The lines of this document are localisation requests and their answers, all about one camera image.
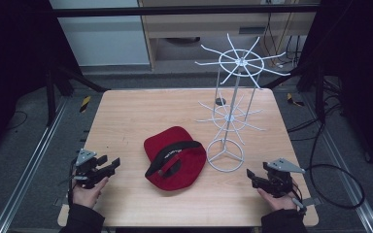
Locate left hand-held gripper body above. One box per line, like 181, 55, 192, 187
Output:
72, 148, 116, 190

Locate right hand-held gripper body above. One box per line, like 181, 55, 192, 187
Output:
261, 157, 307, 199

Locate person's right hand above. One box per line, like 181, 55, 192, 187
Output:
256, 187, 301, 214

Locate person's left hand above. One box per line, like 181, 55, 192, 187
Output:
71, 176, 110, 210

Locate yellow black striped tape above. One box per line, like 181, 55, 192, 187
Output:
287, 92, 305, 108
79, 95, 92, 114

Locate red baseball cap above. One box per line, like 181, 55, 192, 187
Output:
143, 125, 208, 192

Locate black metal stand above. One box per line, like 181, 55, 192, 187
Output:
44, 61, 111, 128
261, 57, 327, 124

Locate white cabinet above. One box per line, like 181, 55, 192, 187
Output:
49, 0, 152, 68

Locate dark curtain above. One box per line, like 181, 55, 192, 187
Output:
297, 0, 373, 181
0, 0, 83, 163

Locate light wooden desk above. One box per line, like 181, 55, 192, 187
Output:
137, 0, 322, 71

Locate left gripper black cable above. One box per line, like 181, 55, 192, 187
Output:
66, 157, 79, 208

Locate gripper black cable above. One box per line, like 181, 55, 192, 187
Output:
289, 179, 308, 216
66, 157, 79, 208

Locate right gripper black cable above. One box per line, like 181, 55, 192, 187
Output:
289, 179, 308, 216

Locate grey metal table bracket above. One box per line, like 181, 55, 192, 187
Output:
301, 197, 322, 208

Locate aluminium floor rail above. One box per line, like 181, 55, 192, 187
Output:
300, 92, 373, 233
0, 96, 70, 233

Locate white wire display rack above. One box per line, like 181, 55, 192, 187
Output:
194, 32, 291, 174

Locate black floor cables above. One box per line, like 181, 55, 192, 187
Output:
286, 77, 346, 144

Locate long looped black cable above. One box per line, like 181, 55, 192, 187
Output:
308, 120, 366, 211

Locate thin black floor cable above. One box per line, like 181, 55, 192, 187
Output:
5, 110, 29, 131

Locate bundle of hanging cables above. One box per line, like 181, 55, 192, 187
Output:
262, 12, 302, 70

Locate black horizontal frame bar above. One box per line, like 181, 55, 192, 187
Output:
49, 4, 322, 18

